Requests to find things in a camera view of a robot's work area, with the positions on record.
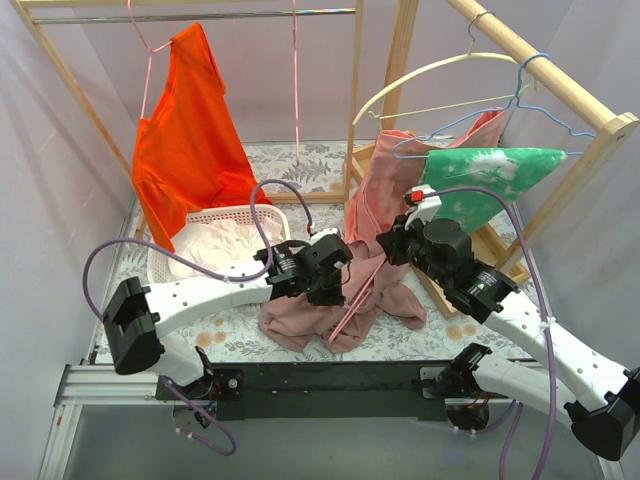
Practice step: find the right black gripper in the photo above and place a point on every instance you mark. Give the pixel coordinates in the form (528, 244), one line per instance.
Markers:
(392, 240)

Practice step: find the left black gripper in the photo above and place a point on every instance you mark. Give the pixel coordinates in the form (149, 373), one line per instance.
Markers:
(329, 288)

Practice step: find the dusty pink t shirt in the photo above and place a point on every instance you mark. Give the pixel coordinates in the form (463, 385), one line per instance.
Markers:
(293, 322)

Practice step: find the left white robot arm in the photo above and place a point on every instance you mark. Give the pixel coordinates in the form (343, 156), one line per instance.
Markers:
(139, 319)

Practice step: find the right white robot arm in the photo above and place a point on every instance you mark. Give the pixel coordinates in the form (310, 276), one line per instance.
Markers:
(596, 398)

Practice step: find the salmon pink shirt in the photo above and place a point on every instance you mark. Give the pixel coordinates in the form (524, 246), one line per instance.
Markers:
(396, 166)

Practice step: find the green tie dye shirt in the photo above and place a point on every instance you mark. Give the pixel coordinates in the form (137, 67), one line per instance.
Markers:
(509, 173)

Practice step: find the orange t shirt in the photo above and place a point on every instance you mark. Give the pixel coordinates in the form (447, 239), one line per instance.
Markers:
(190, 135)

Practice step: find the cream plastic hanger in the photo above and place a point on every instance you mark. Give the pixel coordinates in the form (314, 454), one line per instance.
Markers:
(469, 55)

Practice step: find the pink hanger holding orange shirt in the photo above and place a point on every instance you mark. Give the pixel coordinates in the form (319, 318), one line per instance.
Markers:
(151, 51)

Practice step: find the pink hanger seen edge on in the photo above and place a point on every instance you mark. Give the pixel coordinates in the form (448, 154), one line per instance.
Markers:
(296, 81)

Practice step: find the floral table mat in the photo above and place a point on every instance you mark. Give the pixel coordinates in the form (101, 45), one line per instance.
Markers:
(234, 335)

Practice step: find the white plastic laundry basket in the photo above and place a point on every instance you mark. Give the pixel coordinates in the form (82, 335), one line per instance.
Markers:
(271, 219)

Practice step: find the pale pink cloth in basket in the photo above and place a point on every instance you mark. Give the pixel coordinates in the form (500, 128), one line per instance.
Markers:
(219, 244)

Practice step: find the black base bar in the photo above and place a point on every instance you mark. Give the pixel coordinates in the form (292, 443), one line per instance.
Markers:
(288, 390)

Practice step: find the right wooden clothes rack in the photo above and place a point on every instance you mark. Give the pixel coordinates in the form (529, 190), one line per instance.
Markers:
(612, 130)

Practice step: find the wooden clothes rack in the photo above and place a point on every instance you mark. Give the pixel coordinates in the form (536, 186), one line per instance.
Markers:
(200, 100)
(612, 130)

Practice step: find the left wooden clothes rack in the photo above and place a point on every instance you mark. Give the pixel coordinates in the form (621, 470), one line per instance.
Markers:
(200, 100)

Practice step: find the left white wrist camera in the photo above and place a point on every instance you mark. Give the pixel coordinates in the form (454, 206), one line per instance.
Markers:
(315, 237)

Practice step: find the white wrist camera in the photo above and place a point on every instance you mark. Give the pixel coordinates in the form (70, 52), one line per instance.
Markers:
(423, 204)
(315, 237)

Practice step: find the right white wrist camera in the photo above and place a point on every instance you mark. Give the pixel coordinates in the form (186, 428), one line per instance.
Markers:
(423, 204)

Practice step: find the blue wire hanger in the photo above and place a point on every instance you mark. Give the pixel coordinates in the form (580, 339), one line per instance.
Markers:
(515, 100)

